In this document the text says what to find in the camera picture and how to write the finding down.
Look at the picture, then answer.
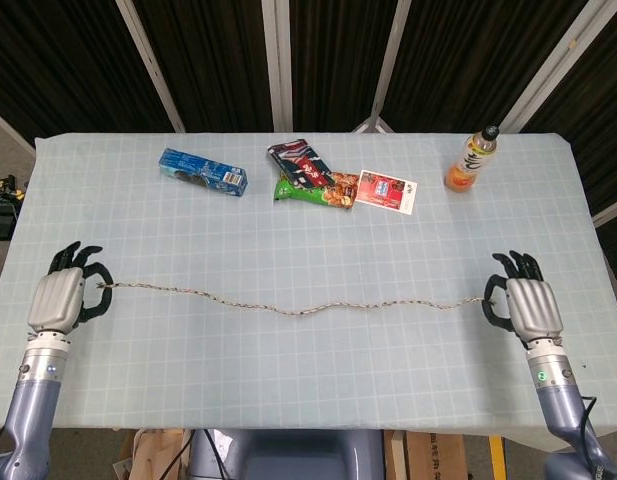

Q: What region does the red and white card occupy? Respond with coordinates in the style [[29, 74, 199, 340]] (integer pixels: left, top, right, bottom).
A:
[[355, 169, 420, 216]]

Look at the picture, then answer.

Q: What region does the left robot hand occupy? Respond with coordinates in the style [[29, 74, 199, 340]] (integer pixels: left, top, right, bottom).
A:
[[26, 241, 113, 335]]

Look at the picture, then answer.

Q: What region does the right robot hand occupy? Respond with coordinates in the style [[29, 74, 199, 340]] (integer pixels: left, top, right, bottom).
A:
[[482, 249, 565, 351]]

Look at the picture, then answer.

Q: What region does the white partition frame bar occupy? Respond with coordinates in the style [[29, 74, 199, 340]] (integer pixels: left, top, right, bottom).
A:
[[0, 104, 37, 154], [590, 194, 617, 226]]

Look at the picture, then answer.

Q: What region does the green snack packet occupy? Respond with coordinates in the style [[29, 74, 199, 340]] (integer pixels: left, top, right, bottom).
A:
[[272, 171, 362, 210]]

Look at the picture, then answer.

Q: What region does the white partition post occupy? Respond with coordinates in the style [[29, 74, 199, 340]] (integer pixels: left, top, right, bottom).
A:
[[115, 0, 187, 134], [502, 0, 617, 134], [352, 0, 414, 134], [260, 0, 295, 134]]

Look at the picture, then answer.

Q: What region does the printed brown cardboard box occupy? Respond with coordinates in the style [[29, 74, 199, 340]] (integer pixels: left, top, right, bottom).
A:
[[384, 429, 469, 480]]

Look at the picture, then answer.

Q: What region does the orange drink bottle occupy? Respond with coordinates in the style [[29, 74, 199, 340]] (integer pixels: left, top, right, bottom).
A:
[[444, 124, 501, 195]]

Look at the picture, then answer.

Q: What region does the dark red snack packet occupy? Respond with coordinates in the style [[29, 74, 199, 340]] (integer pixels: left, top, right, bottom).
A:
[[266, 139, 335, 190]]

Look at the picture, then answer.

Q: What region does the light blue grid tablecloth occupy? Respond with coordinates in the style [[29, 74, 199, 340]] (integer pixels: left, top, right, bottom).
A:
[[0, 130, 617, 454]]

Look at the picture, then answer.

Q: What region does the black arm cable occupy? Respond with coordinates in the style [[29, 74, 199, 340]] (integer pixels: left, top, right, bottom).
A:
[[576, 395, 600, 444]]

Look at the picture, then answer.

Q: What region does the beige braided rope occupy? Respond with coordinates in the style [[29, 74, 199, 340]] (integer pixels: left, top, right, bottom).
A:
[[96, 282, 497, 319]]

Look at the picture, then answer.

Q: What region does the yellow bar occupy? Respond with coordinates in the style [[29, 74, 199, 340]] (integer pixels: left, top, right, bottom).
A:
[[487, 435, 507, 480]]

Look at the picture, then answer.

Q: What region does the blue-grey robot torso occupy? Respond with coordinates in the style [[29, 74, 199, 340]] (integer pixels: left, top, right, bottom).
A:
[[187, 428, 387, 480]]

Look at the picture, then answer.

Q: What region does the blue cookie box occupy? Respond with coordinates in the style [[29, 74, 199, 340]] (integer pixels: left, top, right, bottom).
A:
[[157, 147, 249, 198]]

